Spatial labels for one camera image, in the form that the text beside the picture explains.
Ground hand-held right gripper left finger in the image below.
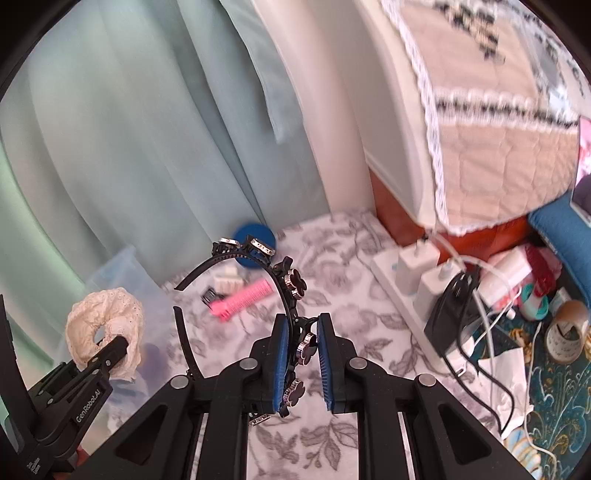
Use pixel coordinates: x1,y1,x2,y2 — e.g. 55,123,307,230
95,314,293,480

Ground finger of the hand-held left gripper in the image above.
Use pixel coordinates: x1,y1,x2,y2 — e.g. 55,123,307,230
27,336,130,457

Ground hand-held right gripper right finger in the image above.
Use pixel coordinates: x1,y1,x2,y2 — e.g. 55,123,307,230
316,314,509,480

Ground black studded headband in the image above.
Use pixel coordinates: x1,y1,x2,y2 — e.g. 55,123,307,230
173,237,320,426

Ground cream lace scrunchie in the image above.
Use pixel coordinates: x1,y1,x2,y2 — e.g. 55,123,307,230
65,288,145,383

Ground cream hair claw clip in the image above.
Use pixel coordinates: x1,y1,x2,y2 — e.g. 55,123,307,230
213,271,246,295

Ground clear plastic storage container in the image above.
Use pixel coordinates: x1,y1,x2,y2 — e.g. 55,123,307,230
83,244,190,444

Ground blue foam ball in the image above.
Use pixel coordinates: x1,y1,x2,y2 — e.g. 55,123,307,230
233,223,277,269

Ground grey floral blanket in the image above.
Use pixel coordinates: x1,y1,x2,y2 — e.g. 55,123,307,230
159,210,522,480

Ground pink hair roller clip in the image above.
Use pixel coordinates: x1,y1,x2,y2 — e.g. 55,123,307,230
210,278,274,323

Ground white power strip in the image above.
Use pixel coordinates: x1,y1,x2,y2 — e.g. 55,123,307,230
372,256,462,365

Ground white charger plug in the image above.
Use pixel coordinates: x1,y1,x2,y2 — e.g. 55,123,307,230
398,240,443,297
413,265,460,317

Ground black power adapter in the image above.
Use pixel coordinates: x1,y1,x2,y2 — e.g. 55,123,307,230
424,270,483,357

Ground brown wooden panel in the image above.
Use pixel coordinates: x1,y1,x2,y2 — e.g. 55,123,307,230
369,166,532,259

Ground white paper sheet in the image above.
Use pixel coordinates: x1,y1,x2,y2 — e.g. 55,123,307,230
478,344,534,437

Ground white box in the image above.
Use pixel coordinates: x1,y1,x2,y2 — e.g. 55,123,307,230
478,251,534,306

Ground teal tape roll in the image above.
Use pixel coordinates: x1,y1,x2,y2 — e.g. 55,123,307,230
519,282,550,321

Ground white furniture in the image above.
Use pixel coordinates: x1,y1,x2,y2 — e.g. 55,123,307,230
355,0,445,228

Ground red bag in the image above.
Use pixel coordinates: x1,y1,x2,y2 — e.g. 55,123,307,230
522,246,565,301

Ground teal patterned cloth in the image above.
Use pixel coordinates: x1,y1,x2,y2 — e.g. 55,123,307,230
501,286,591,480

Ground beige tape roll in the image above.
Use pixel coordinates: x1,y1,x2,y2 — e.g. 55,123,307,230
545,300,591,364

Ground pale green curtain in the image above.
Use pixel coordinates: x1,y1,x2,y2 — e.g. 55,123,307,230
0,0,333,361

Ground blue pillow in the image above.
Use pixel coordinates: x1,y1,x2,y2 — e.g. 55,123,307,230
527,191,591,296

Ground quilted lace-trimmed cover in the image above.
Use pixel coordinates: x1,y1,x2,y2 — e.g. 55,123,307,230
379,0,591,234

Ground white cable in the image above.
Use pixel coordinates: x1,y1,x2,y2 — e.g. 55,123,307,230
429,228,511,333

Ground black cable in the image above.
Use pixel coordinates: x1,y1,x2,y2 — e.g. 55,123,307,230
441,318,514,435

